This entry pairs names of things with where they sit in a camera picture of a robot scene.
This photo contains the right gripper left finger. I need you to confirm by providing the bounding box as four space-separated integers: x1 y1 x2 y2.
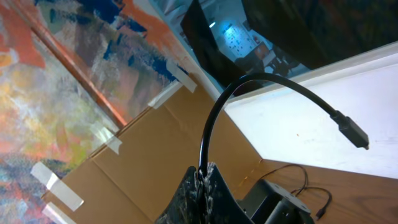
155 166 202 224

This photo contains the cardboard side panel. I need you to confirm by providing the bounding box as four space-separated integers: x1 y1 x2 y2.
42 80 264 224

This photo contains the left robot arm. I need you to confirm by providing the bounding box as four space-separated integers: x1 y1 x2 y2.
238 179 315 224

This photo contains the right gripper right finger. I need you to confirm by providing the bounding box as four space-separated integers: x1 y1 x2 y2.
201 162 252 224

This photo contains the colourful painted wall poster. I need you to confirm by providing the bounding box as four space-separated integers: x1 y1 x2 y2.
1 0 200 223

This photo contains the black USB cable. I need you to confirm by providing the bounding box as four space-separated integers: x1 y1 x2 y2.
257 164 333 221

